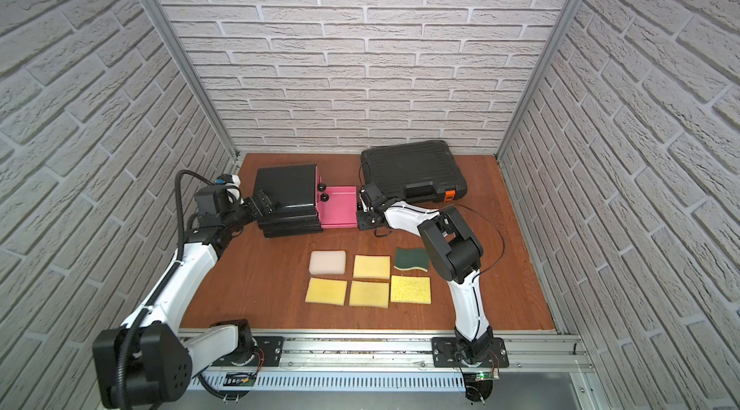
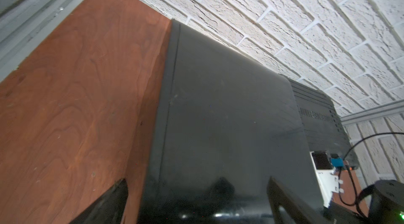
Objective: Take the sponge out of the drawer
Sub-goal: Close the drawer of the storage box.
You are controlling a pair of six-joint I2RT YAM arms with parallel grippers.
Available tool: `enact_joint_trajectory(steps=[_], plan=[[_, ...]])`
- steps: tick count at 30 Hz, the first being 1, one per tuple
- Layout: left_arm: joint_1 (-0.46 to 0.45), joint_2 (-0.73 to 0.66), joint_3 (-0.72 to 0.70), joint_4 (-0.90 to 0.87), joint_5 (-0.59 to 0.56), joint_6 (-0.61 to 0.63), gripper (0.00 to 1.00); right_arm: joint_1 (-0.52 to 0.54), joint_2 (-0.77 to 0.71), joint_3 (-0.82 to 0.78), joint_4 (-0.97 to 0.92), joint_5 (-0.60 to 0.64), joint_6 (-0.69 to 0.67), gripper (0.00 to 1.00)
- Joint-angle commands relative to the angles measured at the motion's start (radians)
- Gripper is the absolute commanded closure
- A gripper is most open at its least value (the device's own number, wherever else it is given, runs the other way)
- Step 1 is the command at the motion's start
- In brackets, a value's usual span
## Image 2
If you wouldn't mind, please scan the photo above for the left aluminium floor rail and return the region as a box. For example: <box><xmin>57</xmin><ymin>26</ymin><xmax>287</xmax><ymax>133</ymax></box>
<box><xmin>1</xmin><ymin>0</ymin><xmax>83</xmax><ymax>80</ymax></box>

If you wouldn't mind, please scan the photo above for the black drawer cabinet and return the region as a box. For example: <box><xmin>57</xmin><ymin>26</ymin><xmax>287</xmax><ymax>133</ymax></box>
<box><xmin>137</xmin><ymin>21</ymin><xmax>324</xmax><ymax>224</ymax></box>

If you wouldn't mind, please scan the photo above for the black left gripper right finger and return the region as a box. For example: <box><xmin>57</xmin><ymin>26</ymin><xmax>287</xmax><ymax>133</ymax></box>
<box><xmin>267</xmin><ymin>177</ymin><xmax>330</xmax><ymax>224</ymax></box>

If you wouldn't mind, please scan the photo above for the black plastic tool case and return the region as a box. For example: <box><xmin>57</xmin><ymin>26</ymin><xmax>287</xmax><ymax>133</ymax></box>
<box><xmin>289</xmin><ymin>80</ymin><xmax>359</xmax><ymax>168</ymax></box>

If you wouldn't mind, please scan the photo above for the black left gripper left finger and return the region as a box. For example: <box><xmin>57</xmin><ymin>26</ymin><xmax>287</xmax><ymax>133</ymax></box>
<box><xmin>70</xmin><ymin>179</ymin><xmax>128</xmax><ymax>224</ymax></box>

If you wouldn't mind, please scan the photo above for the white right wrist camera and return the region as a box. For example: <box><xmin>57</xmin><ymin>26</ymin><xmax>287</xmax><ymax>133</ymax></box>
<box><xmin>310</xmin><ymin>151</ymin><xmax>344</xmax><ymax>208</ymax></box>

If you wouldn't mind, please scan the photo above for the aluminium corner frame post right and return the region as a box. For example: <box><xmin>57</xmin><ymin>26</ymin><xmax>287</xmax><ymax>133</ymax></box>
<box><xmin>341</xmin><ymin>100</ymin><xmax>404</xmax><ymax>126</ymax></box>

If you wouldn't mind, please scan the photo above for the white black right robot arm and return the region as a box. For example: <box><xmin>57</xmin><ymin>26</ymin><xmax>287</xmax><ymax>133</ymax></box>
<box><xmin>324</xmin><ymin>166</ymin><xmax>404</xmax><ymax>224</ymax></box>

